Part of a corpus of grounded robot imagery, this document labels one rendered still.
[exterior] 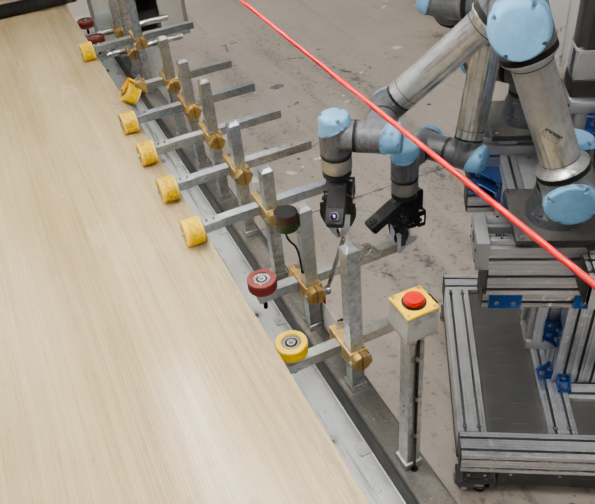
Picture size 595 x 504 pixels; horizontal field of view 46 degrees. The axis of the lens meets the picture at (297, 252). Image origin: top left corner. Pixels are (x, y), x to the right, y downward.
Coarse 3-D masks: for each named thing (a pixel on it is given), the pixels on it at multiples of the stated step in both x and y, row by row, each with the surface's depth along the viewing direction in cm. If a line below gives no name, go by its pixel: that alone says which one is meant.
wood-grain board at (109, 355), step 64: (0, 64) 315; (64, 64) 309; (0, 128) 267; (64, 128) 263; (0, 192) 232; (64, 192) 228; (128, 192) 225; (0, 256) 205; (64, 256) 202; (128, 256) 200; (192, 256) 197; (0, 320) 183; (64, 320) 181; (128, 320) 179; (192, 320) 177; (256, 320) 175; (0, 384) 166; (64, 384) 164; (128, 384) 163; (192, 384) 161; (256, 384) 159; (0, 448) 152; (64, 448) 150; (128, 448) 149; (192, 448) 147; (256, 448) 146; (320, 448) 145
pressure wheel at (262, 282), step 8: (256, 272) 188; (264, 272) 188; (272, 272) 188; (248, 280) 186; (256, 280) 186; (264, 280) 186; (272, 280) 185; (248, 288) 187; (256, 288) 184; (264, 288) 184; (272, 288) 185; (256, 296) 186; (264, 296) 185; (264, 304) 192
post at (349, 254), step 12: (348, 252) 151; (348, 264) 153; (360, 264) 154; (348, 276) 155; (360, 276) 157; (348, 288) 157; (360, 288) 159; (348, 300) 160; (360, 300) 161; (348, 312) 162; (360, 312) 164; (348, 324) 165; (360, 324) 166; (348, 336) 168; (360, 336) 169; (348, 348) 172; (348, 372) 178; (360, 372) 177
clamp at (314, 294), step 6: (294, 264) 195; (294, 270) 193; (294, 276) 193; (300, 276) 191; (300, 282) 189; (318, 282) 189; (300, 288) 191; (306, 288) 187; (312, 288) 187; (318, 288) 187; (306, 294) 188; (312, 294) 186; (318, 294) 187; (324, 294) 188; (306, 300) 188; (312, 300) 187; (318, 300) 188
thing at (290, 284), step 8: (392, 240) 201; (384, 248) 199; (392, 248) 200; (384, 256) 200; (328, 264) 196; (320, 272) 193; (328, 272) 194; (336, 272) 196; (280, 280) 192; (288, 280) 192; (296, 280) 192; (320, 280) 195; (280, 288) 190; (288, 288) 191; (296, 288) 192; (272, 296) 190
